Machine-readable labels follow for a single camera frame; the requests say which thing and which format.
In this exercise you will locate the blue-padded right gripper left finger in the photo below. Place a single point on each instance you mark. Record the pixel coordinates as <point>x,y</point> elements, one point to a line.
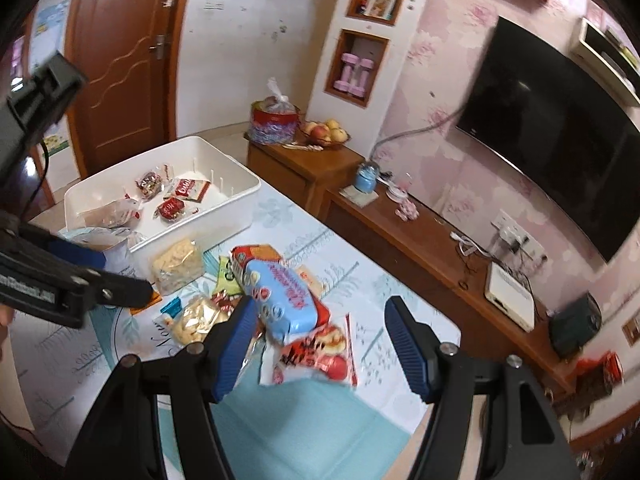
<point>226,346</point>

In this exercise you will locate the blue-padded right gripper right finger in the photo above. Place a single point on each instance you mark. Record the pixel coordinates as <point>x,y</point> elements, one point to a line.
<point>416,347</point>

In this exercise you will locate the large clear blue snack bag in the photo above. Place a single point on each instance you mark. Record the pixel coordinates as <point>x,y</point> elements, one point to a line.
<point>114,243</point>

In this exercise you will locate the white red apple chips bag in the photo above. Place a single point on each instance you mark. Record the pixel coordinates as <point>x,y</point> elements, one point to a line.
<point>325,354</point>

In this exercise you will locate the clear nut cluster packet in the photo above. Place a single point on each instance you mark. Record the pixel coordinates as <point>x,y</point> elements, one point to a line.
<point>149,184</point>

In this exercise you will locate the orange red snack packet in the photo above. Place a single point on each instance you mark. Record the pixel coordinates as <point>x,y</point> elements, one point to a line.
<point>170,210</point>

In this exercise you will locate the red white cookie packet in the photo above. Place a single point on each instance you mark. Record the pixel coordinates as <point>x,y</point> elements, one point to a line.
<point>192,190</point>

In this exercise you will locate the clear bag puffed corn snacks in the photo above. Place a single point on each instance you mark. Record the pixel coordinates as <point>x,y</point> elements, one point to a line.
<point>196,320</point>

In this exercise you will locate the person's left hand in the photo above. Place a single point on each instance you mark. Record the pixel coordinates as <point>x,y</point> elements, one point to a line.
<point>6,318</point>

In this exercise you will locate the green snack packet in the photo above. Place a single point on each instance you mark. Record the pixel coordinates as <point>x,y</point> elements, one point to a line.
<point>226,281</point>

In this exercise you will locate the blue red biscuit package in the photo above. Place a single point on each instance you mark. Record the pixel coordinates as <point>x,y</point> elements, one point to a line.
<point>285,303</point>

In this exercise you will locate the wooden sideboard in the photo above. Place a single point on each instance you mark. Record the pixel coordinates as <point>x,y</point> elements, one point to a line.
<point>419,253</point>

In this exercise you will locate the white set-top box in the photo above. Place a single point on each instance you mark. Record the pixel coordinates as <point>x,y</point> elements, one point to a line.
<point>510,297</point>

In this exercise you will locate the pink small ornament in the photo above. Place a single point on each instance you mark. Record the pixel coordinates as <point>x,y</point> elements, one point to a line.
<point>407,210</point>

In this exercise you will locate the white plastic storage bin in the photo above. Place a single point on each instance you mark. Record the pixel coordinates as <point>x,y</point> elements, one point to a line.
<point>225,209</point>

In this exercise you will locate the blue kettle ornament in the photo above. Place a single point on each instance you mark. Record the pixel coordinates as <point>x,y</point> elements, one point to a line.
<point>366,177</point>

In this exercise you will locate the red gift bag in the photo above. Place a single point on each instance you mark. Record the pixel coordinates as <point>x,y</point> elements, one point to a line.
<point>605,372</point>

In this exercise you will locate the bowl of fruit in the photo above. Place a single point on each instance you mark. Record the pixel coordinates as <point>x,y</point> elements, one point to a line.
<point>325,134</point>

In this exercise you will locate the brown wooden door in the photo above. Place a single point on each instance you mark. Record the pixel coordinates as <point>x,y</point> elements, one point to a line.
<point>128,51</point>

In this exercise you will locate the black television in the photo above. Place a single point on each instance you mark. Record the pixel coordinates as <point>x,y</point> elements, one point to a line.
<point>545,116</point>

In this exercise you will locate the pink dumbbells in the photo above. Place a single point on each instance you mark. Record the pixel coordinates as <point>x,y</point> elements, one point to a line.
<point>354,75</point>

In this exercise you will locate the white wall power strip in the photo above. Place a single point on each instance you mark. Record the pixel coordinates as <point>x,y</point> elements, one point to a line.
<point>514,235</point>

